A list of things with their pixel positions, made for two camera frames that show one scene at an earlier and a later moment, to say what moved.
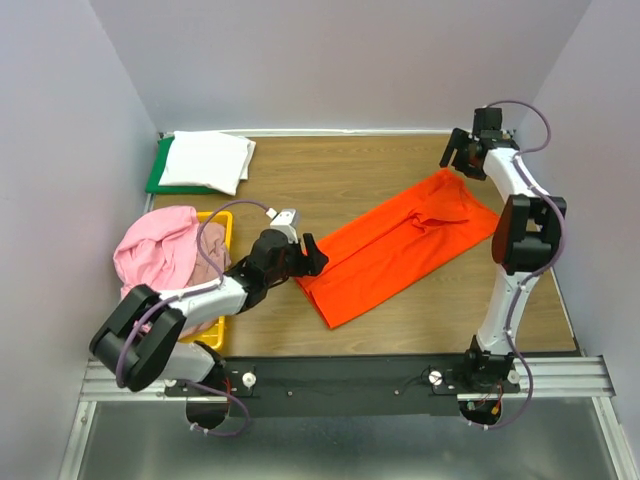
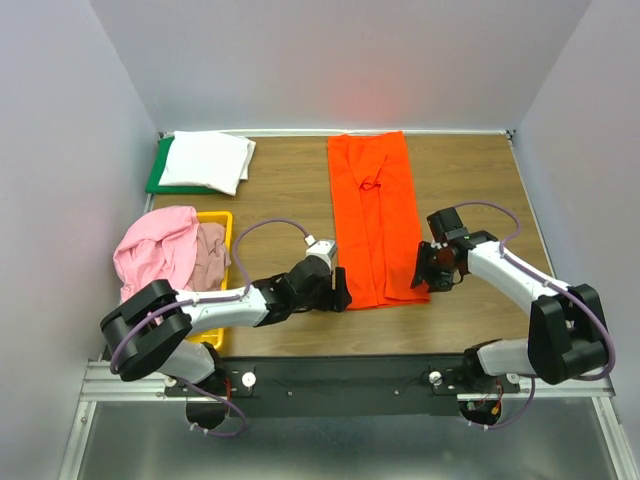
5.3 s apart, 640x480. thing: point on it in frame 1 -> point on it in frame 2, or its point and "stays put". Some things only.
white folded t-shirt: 208,159 stays put
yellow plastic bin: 214,337 stays put
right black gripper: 458,140 -> 438,283
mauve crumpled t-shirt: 209,266 stays put
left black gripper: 313,263 -> 337,300
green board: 153,186 stays put
